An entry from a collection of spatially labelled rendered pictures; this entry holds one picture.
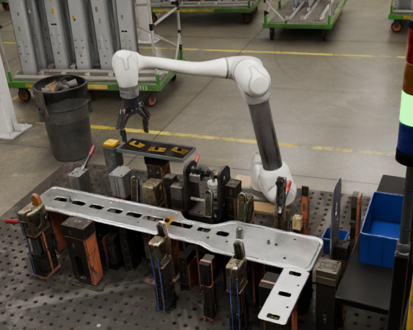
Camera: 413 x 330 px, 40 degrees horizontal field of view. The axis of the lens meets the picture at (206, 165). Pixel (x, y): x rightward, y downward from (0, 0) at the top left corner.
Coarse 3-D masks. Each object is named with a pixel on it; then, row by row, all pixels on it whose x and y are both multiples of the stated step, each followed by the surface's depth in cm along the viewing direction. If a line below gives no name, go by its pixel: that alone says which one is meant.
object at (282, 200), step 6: (282, 180) 228; (282, 186) 229; (276, 192) 230; (282, 192) 230; (276, 198) 231; (282, 198) 231; (276, 204) 232; (282, 204) 232; (276, 210) 233; (282, 210) 232; (276, 216) 234; (282, 216) 233
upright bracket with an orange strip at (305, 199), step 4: (304, 188) 224; (308, 188) 224; (304, 192) 225; (308, 192) 225; (304, 196) 226; (308, 196) 225; (304, 200) 227; (308, 200) 226; (304, 204) 229; (308, 204) 227; (304, 208) 230; (308, 208) 228; (304, 212) 229; (308, 212) 229; (304, 216) 230; (308, 216) 230; (304, 220) 231; (308, 220) 231; (308, 224) 232; (304, 228) 234; (308, 228) 233; (304, 232) 234; (308, 232) 234
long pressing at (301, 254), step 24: (48, 192) 275; (72, 192) 273; (96, 216) 252; (120, 216) 251; (144, 216) 250; (192, 240) 231; (216, 240) 230; (264, 240) 227; (288, 240) 226; (312, 240) 225; (264, 264) 216; (288, 264) 213; (312, 264) 212
